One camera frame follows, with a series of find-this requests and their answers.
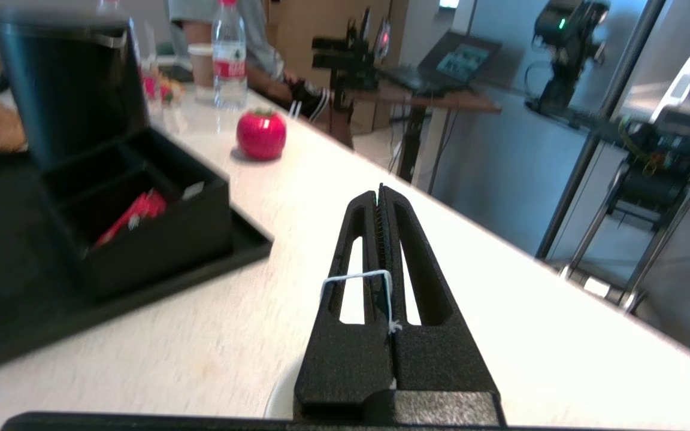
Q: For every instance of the black handheld controller rig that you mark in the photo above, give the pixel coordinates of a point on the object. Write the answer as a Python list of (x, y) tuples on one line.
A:
[(345, 54)]

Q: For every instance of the tea bag with white tag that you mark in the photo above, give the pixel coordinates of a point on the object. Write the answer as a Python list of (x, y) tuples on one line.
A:
[(351, 276)]

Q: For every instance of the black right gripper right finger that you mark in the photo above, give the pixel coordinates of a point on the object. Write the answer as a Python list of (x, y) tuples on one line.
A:
[(435, 365)]

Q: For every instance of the black compartment organizer box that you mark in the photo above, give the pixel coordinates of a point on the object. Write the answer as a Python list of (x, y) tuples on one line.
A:
[(159, 251)]

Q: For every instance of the dark-framed window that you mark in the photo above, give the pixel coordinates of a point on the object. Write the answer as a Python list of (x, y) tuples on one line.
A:
[(448, 3)]

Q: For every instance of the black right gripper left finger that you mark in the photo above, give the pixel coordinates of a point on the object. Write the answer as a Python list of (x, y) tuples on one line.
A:
[(351, 371)]

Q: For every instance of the black mug white inside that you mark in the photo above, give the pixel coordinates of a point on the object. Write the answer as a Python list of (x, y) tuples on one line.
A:
[(279, 395)]

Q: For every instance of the black rectangular serving tray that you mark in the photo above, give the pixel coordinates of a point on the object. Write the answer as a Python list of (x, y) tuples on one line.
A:
[(9, 323)]

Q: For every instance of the black teleoperation stand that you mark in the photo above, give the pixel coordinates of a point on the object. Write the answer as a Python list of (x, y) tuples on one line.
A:
[(650, 179)]

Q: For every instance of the red sachet packet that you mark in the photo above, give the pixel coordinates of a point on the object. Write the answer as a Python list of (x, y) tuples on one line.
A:
[(132, 218)]

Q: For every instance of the black laptop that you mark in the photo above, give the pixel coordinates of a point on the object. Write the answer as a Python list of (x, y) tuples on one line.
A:
[(459, 60)]

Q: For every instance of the person in grey shirt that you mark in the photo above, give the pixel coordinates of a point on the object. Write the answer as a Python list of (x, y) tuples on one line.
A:
[(261, 54)]

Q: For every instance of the red tomato-shaped toy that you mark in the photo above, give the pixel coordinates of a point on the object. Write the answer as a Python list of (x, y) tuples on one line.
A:
[(261, 134)]

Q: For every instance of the brown wooden desk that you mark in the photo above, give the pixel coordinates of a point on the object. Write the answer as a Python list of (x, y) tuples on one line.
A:
[(453, 102)]

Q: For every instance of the paper cup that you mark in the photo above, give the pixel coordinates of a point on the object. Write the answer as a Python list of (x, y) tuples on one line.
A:
[(201, 69)]

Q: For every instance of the clear plastic food container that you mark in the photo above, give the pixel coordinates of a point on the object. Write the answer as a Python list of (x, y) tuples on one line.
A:
[(162, 90)]

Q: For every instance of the black smartphone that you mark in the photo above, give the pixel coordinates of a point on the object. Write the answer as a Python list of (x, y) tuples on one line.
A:
[(383, 39)]

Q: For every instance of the black electric kettle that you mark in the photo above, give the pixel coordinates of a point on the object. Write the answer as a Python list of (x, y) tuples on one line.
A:
[(69, 90)]

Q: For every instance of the black camera on stand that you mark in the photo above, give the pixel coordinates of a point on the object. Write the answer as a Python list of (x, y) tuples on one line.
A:
[(566, 42)]

